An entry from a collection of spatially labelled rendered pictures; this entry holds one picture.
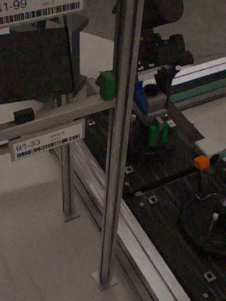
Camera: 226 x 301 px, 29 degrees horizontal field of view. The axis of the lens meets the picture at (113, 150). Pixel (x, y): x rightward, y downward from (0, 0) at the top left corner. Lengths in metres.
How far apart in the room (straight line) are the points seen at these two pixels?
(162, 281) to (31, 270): 0.26
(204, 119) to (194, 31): 2.22
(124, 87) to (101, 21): 2.79
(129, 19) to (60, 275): 0.56
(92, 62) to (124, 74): 0.86
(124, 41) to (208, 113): 0.69
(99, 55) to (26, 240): 0.68
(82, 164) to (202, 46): 2.33
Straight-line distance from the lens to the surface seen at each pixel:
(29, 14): 0.38
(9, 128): 0.45
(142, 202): 0.82
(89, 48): 1.39
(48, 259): 0.87
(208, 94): 1.13
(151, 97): 0.84
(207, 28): 3.34
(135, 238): 0.79
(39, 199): 0.96
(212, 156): 0.91
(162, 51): 0.77
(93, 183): 0.85
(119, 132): 0.52
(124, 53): 0.45
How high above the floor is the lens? 1.62
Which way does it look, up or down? 46 degrees down
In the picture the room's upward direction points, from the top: 5 degrees clockwise
